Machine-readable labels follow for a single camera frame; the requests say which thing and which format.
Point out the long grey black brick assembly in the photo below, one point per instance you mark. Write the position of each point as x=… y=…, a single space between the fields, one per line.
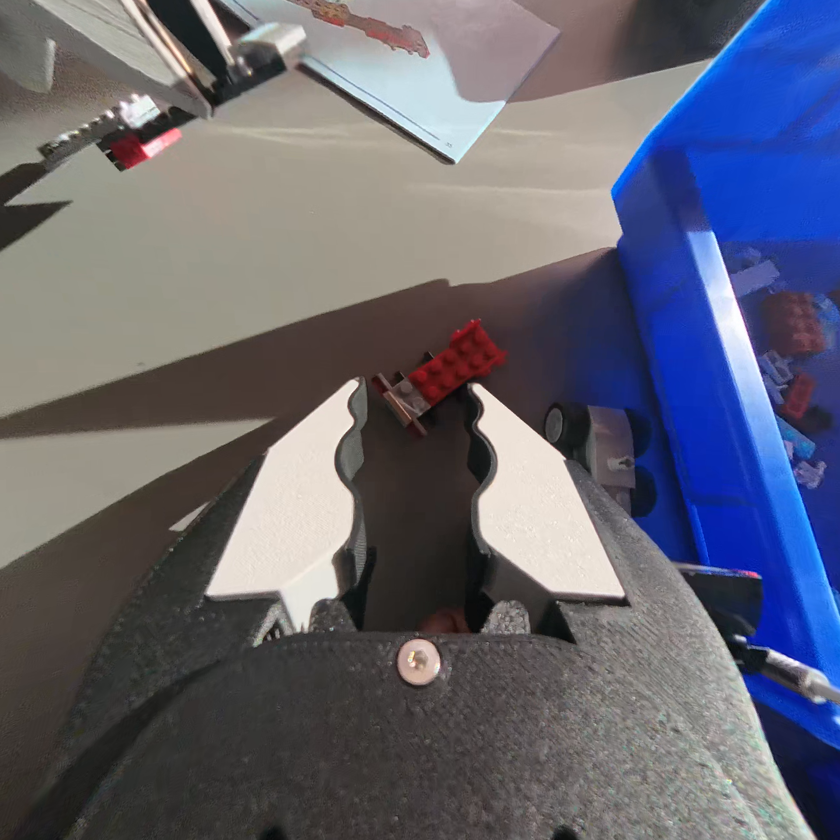
x=266 y=49

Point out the person's right hand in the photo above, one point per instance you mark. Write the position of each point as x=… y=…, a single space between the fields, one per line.
x=445 y=622

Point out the light blue instruction booklet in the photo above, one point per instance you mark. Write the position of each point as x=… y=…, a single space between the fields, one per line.
x=394 y=85

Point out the blue plastic bin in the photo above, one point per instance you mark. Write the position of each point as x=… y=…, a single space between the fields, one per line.
x=676 y=315

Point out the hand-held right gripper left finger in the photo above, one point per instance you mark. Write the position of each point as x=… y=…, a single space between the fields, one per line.
x=282 y=525

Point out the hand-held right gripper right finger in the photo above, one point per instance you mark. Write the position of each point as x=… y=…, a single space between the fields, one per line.
x=544 y=525

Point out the toy brick truck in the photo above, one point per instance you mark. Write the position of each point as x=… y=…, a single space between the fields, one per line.
x=604 y=433

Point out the small red brick assembly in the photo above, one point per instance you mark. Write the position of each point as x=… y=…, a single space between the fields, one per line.
x=453 y=371

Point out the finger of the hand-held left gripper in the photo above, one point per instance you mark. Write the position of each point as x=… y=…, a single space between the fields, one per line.
x=98 y=33
x=213 y=29

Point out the pile of loose bricks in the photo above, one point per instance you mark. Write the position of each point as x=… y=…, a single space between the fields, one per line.
x=797 y=328

